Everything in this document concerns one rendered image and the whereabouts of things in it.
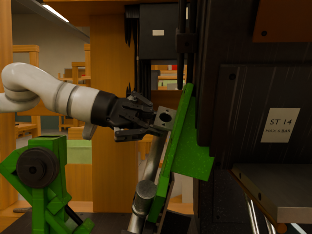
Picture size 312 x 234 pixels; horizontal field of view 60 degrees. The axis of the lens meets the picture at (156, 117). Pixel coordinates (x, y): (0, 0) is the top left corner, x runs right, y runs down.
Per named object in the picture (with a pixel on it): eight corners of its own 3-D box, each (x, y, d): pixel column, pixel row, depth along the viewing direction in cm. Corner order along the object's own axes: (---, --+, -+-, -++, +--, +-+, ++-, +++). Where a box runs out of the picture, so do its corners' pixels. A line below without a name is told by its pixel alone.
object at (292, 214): (431, 237, 28) (433, 209, 28) (275, 234, 29) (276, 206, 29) (279, 157, 67) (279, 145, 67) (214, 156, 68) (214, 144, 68)
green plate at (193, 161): (201, 211, 47) (234, 94, 45) (155, 198, 47) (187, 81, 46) (194, 188, 59) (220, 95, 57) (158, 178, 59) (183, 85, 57)
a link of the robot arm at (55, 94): (80, 72, 58) (80, 103, 64) (12, 54, 58) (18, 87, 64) (66, 90, 52) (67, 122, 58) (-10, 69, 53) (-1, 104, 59)
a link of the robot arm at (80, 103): (104, 113, 67) (80, 107, 67) (104, 81, 59) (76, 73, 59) (90, 143, 61) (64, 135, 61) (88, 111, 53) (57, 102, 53)
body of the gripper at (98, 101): (85, 109, 53) (131, 121, 53) (100, 81, 58) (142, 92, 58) (87, 131, 59) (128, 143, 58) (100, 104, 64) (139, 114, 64)
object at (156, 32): (203, 59, 72) (204, 0, 71) (139, 59, 72) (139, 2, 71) (198, 64, 84) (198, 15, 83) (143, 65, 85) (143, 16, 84)
